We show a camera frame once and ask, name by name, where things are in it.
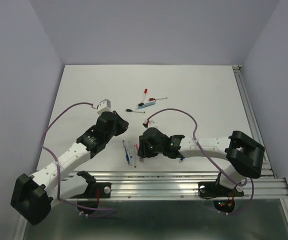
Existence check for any thin white red pen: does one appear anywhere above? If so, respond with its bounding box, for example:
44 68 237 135
148 97 168 102

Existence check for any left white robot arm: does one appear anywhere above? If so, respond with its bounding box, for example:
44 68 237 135
10 111 129 225

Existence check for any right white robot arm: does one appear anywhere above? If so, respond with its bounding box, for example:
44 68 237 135
137 127 265 195

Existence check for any blue ballpoint pen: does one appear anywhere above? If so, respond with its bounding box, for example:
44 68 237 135
122 140 130 166

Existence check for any white marker blue cap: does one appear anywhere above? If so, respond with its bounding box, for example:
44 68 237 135
128 141 133 166

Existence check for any light blue pen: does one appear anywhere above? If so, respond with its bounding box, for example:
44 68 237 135
136 101 156 110

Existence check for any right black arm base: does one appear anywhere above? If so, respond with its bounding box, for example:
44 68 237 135
197 181 244 214

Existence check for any aluminium rail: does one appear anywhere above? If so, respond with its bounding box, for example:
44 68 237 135
231 64 276 176
14 172 288 240

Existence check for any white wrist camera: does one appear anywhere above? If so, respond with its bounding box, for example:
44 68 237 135
142 120 158 129
96 98 112 116

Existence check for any aluminium front rail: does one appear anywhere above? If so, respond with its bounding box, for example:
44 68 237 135
14 172 288 240

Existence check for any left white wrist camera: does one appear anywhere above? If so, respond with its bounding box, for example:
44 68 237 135
96 98 112 116

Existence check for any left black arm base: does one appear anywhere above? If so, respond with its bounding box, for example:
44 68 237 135
68 171 114 218

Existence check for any white marker red cap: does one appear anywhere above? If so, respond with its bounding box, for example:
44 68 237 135
141 88 148 104

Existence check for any aluminium right side rail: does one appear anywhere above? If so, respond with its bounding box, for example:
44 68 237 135
231 64 276 176

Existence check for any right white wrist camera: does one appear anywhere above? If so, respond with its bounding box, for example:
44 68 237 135
142 120 158 129

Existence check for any thin white red-tipped pen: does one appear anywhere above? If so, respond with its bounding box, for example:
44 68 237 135
133 149 137 168

